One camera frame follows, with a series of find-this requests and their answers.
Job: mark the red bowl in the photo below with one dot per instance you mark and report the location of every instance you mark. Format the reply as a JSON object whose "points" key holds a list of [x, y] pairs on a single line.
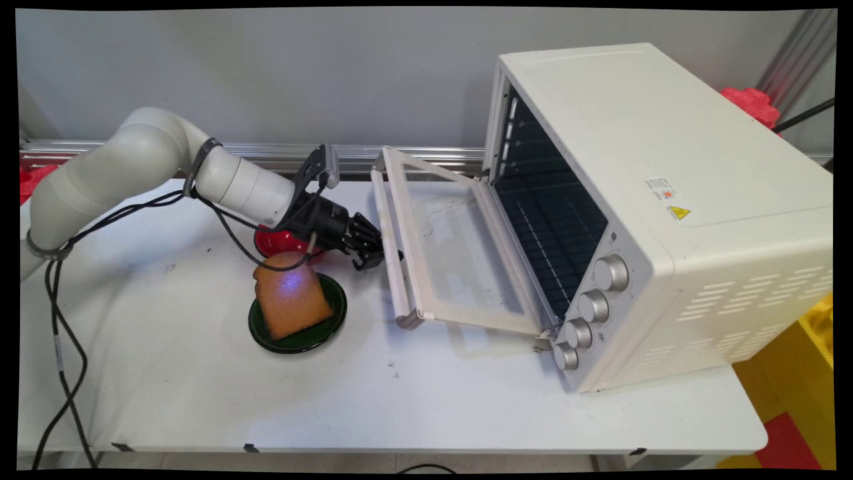
{"points": [[270, 241]]}

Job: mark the white toaster oven body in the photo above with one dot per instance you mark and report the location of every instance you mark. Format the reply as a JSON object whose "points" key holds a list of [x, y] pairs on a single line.
{"points": [[700, 200]]}

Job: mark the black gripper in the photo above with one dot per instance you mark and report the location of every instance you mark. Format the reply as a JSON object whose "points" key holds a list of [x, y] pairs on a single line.
{"points": [[326, 223]]}

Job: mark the aluminium frame post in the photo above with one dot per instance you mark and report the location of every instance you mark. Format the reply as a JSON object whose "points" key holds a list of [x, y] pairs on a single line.
{"points": [[800, 60]]}

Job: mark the white glass oven door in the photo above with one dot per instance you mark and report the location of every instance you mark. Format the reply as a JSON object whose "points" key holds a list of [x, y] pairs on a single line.
{"points": [[400, 200]]}

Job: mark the thin black rod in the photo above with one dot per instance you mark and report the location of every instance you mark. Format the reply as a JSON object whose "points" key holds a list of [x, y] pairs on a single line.
{"points": [[803, 116]]}

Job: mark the dark green plate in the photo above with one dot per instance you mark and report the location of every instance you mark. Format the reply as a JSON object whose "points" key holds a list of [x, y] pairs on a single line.
{"points": [[333, 313]]}

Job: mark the warning sticker label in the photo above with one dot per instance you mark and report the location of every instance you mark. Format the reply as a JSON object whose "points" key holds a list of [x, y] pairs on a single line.
{"points": [[670, 198]]}

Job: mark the red foam floor tile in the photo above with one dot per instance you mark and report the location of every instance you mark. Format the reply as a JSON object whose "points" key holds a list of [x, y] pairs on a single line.
{"points": [[790, 446]]}

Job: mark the aluminium rail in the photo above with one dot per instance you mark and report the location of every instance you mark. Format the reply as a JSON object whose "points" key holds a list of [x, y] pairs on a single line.
{"points": [[400, 156]]}

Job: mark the brown bread slice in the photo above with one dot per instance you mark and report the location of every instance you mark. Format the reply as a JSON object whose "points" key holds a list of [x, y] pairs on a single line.
{"points": [[290, 300]]}

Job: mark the yellow foam floor mat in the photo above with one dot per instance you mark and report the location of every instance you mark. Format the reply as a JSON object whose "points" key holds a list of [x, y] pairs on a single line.
{"points": [[786, 373]]}

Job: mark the red crumpled bag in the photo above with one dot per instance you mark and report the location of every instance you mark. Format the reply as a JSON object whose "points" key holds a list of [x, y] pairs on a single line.
{"points": [[753, 105]]}

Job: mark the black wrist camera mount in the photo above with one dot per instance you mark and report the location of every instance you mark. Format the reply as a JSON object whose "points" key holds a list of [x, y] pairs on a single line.
{"points": [[316, 166]]}

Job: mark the red plastic object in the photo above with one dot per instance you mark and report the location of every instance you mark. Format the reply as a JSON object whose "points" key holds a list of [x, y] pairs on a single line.
{"points": [[33, 180]]}

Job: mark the silver oven knob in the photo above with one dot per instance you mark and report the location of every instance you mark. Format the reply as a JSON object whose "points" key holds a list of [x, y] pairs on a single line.
{"points": [[611, 272], [566, 356], [578, 332], [593, 306]]}

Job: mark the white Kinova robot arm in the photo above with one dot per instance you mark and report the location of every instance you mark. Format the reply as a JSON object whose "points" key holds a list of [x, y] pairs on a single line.
{"points": [[133, 160]]}

